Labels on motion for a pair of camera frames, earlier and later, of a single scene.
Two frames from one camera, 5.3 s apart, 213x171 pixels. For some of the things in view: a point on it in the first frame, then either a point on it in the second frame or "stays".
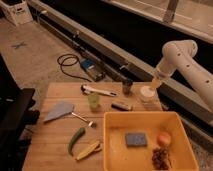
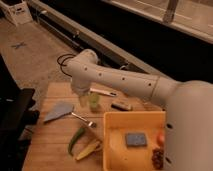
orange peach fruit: [163, 138] stays
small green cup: [94, 100] stays
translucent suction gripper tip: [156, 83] → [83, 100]
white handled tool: [84, 89] stays
